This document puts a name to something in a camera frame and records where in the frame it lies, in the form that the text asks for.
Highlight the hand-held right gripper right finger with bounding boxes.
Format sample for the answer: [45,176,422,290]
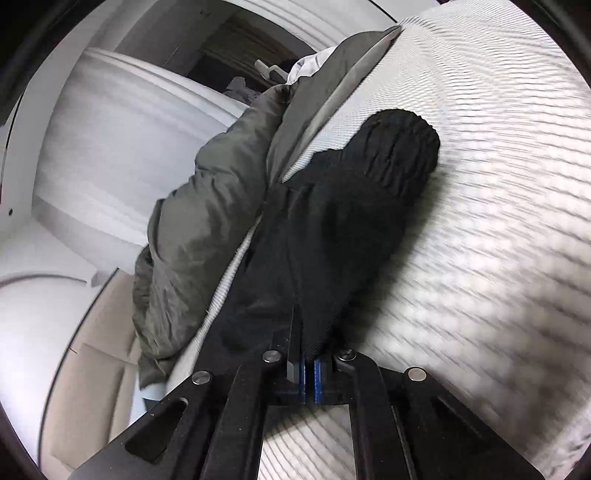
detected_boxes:
[309,348,543,480]

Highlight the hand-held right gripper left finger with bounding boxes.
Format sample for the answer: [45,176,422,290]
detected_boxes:
[69,305,308,480]

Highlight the black pants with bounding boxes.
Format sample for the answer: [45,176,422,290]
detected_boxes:
[203,108,441,370]

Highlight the light blue pillow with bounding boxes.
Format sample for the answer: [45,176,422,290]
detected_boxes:
[130,383,167,423]

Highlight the grey duvet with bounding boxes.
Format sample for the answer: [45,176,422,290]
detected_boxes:
[131,25,402,388]

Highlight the beige padded headboard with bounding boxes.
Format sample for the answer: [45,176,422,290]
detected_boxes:
[51,272,148,462]

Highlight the white honeycomb mattress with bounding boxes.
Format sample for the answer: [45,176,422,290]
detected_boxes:
[164,0,591,480]

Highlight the white curtain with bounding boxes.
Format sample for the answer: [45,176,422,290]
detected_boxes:
[259,0,402,51]
[34,48,250,268]

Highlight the white crumpled cloth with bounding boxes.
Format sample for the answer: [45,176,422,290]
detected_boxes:
[284,46,335,86]

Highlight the olive striped curtain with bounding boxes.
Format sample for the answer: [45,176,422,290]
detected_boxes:
[203,14,296,63]

